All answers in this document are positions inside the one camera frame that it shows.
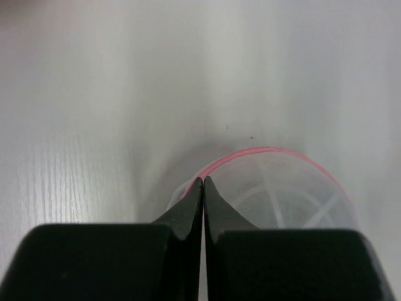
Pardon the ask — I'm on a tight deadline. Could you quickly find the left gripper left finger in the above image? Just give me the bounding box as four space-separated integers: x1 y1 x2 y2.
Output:
1 179 204 300

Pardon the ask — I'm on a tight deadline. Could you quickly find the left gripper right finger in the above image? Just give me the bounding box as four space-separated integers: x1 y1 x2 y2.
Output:
203 177 395 300

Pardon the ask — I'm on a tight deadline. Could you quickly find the round mesh bag pink trim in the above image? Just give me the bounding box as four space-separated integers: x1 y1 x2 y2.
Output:
168 147 360 230

